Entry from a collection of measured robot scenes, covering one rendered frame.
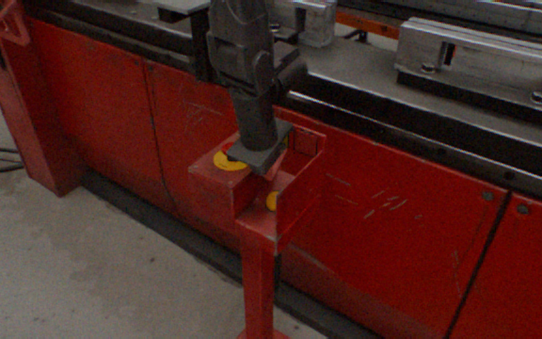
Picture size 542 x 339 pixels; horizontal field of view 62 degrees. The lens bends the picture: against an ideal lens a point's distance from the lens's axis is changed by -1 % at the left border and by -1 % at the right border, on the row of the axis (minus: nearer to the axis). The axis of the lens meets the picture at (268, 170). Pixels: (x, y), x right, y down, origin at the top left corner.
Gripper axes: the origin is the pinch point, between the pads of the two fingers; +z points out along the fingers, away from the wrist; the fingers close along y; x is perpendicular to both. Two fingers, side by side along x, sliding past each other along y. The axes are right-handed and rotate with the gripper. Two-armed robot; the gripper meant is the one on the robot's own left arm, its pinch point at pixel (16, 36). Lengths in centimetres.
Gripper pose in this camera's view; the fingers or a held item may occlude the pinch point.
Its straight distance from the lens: 92.3
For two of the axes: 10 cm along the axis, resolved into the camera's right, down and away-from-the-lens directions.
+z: 3.0, 5.0, 8.1
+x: -6.0, 7.7, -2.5
